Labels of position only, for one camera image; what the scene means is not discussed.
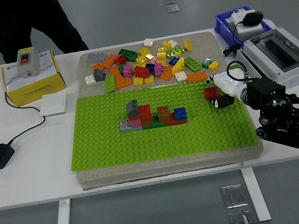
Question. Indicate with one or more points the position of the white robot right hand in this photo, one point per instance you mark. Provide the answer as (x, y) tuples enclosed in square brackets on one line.
[(228, 83)]

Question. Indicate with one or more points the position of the red toy brick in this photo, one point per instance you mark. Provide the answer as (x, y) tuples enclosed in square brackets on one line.
[(141, 72), (211, 93), (144, 110), (120, 60)]

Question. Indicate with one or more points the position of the green studded baseplate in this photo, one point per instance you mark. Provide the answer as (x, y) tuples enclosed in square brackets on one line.
[(116, 149)]

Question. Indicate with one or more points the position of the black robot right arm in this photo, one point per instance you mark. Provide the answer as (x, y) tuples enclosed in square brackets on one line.
[(265, 92)]

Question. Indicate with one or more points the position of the yellow toy brick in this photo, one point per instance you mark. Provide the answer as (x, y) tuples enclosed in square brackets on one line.
[(162, 61), (141, 59), (167, 44), (149, 79), (188, 45), (214, 66), (138, 81), (145, 52), (161, 53)]

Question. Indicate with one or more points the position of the small green brick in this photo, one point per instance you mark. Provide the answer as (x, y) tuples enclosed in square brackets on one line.
[(121, 68), (207, 63)]

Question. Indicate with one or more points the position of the orange long brick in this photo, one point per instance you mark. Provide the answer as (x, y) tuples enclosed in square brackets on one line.
[(197, 77)]

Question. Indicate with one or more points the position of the lime green long brick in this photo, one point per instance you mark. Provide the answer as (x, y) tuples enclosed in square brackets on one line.
[(193, 64), (109, 83), (174, 51)]

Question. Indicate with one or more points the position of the white square tile brick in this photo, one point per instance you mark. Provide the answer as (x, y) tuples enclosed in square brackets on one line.
[(180, 76), (173, 43), (148, 42), (90, 79)]

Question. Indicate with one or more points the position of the yellow sloped brick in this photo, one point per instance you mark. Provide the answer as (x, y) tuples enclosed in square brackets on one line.
[(178, 66)]

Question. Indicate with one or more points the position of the blue toy brick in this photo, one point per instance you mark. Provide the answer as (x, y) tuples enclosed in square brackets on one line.
[(180, 113), (150, 68), (174, 60)]

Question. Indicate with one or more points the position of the small pink brick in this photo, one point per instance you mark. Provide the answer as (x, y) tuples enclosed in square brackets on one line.
[(154, 60), (182, 45)]

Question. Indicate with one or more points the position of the orange toy brick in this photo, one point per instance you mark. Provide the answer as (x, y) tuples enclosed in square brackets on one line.
[(109, 61), (167, 73)]

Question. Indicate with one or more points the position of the red long brick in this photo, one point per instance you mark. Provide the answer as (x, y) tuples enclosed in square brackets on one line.
[(173, 121)]

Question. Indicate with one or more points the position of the magenta toy brick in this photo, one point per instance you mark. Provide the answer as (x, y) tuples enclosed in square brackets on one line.
[(158, 69)]

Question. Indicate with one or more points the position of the brown toy brick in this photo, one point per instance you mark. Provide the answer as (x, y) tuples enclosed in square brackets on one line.
[(163, 114)]

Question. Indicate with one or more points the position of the dark green long brick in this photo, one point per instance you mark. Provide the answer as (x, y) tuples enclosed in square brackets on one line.
[(154, 126), (128, 55)]

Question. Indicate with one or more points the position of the red-orange long brick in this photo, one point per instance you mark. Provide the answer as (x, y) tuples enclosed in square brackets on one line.
[(146, 120)]

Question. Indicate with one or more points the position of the pink toy brick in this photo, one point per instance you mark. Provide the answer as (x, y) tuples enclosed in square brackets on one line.
[(127, 70), (135, 123)]

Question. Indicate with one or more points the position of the large orange brick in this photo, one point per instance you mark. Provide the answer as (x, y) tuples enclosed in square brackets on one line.
[(120, 80)]

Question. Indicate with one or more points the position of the light grey long brick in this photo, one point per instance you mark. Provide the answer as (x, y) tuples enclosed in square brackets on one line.
[(125, 126), (95, 58)]

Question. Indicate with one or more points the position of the small orange brick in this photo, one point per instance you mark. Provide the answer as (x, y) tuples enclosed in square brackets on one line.
[(97, 67)]

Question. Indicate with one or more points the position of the dark grey sloped brick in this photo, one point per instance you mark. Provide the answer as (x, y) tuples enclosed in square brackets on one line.
[(99, 75)]

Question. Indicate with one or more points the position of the grey distribution box clear lid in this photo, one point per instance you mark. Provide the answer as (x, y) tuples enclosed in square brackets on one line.
[(278, 71)]

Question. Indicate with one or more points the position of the blue plastic bin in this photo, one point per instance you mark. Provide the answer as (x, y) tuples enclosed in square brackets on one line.
[(222, 27)]

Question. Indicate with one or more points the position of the white power socket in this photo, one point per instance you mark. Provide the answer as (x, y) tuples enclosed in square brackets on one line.
[(236, 18)]

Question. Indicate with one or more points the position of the black charger plug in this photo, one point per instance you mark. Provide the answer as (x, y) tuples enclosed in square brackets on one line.
[(252, 18)]

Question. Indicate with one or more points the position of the yellow cardboard box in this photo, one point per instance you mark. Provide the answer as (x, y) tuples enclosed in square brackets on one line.
[(35, 90)]

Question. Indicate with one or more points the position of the metal floor plate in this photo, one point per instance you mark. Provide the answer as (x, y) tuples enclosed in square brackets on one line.
[(234, 195), (239, 218), (168, 1), (172, 8)]

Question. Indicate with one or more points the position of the grey-brown foam mat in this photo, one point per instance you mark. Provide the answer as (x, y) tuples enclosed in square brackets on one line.
[(159, 168)]

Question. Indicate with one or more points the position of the black power adapter plug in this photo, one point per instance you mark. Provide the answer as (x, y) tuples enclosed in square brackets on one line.
[(0, 156)]

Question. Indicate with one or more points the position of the grey push-button switch box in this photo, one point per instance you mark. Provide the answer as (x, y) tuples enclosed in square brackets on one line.
[(27, 65)]

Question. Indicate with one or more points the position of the white wall switch panel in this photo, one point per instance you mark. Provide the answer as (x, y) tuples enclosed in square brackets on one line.
[(53, 104)]

